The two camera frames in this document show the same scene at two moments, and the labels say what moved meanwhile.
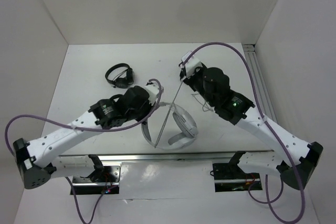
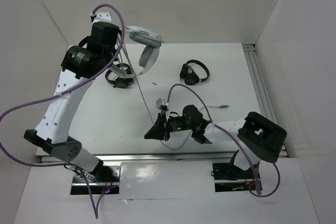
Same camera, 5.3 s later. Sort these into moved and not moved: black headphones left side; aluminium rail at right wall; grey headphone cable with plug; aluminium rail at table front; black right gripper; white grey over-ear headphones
Moved: white grey over-ear headphones; black right gripper; grey headphone cable with plug
Not moved: aluminium rail at table front; black headphones left side; aluminium rail at right wall
